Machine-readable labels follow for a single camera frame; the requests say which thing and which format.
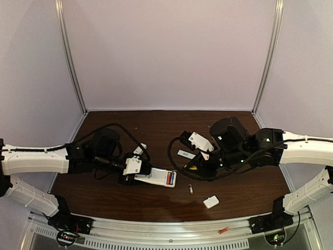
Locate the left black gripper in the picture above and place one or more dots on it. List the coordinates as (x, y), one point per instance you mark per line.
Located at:
(145, 169)

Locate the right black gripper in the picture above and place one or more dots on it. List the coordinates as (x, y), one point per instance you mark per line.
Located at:
(202, 166)

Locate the yellow handled screwdriver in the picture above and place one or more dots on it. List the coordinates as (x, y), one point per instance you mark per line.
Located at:
(186, 168)

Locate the white air conditioner remote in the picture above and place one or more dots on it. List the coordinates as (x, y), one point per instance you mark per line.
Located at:
(156, 177)

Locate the slim white remote control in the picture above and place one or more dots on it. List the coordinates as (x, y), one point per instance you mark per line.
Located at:
(139, 150)

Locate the small white battery cover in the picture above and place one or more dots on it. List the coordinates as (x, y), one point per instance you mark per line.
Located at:
(211, 202)

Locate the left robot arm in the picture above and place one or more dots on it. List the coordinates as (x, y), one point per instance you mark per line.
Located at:
(101, 149)

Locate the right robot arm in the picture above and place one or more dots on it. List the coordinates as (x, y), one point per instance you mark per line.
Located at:
(234, 148)

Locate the red battery in remote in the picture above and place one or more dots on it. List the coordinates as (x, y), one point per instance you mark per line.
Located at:
(168, 180)

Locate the gold white battery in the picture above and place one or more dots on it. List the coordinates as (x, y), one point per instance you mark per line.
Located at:
(190, 189)

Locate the red yellow battery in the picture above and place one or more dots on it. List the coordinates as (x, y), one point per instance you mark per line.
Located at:
(224, 230)

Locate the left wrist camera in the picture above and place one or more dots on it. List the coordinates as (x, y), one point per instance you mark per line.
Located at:
(136, 165)

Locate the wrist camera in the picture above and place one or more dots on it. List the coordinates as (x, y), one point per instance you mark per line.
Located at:
(194, 140)
(136, 165)

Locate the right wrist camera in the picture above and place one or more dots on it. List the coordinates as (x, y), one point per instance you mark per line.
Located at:
(194, 140)

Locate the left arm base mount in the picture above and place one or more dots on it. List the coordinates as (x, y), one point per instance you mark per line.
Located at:
(69, 228)

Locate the curved aluminium front rail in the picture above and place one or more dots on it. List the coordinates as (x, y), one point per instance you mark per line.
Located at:
(117, 234)

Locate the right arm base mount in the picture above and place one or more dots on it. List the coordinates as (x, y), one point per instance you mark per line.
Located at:
(273, 228)

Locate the right aluminium frame post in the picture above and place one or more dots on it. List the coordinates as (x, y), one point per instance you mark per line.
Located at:
(276, 27)

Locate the aluminium frame post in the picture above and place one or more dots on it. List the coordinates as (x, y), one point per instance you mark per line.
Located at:
(276, 27)
(68, 55)

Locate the left aluminium frame post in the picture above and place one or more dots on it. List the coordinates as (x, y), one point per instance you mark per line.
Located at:
(68, 55)

